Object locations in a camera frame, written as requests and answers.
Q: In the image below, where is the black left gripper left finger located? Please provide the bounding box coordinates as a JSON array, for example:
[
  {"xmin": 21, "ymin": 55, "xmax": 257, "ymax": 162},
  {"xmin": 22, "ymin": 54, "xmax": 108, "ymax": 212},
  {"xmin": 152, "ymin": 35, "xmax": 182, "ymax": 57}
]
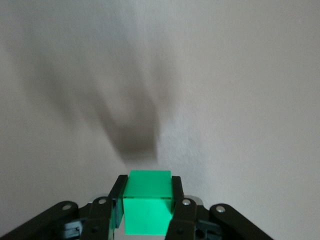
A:
[{"xmin": 0, "ymin": 174, "xmax": 130, "ymax": 240}]

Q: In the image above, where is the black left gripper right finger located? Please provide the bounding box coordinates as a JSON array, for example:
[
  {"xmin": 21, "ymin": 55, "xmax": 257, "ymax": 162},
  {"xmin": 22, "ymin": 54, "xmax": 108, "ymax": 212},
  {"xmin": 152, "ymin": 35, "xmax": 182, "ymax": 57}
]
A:
[{"xmin": 166, "ymin": 175, "xmax": 274, "ymax": 240}]

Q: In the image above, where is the green cube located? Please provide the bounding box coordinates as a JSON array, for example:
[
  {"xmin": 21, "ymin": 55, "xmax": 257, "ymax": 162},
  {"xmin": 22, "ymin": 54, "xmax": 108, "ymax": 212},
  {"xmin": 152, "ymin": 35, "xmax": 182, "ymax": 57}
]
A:
[{"xmin": 123, "ymin": 169, "xmax": 175, "ymax": 236}]

